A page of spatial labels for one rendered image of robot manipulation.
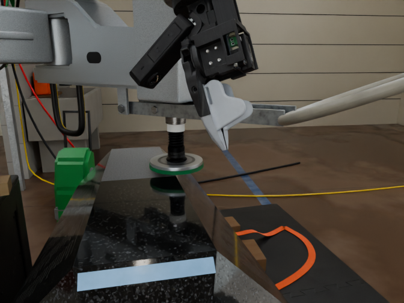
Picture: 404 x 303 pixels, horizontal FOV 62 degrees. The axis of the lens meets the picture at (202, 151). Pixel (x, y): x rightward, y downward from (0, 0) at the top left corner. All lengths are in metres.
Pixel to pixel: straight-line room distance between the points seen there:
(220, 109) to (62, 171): 2.43
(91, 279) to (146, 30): 0.82
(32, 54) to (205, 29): 1.23
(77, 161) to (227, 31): 2.43
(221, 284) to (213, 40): 0.60
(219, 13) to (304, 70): 6.18
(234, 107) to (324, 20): 6.37
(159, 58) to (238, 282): 0.61
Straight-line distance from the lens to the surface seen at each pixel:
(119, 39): 1.36
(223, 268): 0.88
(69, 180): 2.79
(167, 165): 1.31
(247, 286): 0.93
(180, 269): 0.85
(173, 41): 0.48
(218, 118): 0.44
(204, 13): 0.48
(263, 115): 1.08
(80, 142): 4.12
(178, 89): 1.18
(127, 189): 1.25
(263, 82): 6.36
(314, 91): 6.75
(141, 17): 1.27
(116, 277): 0.84
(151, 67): 0.49
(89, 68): 1.49
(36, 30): 1.66
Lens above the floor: 1.29
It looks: 16 degrees down
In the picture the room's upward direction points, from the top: straight up
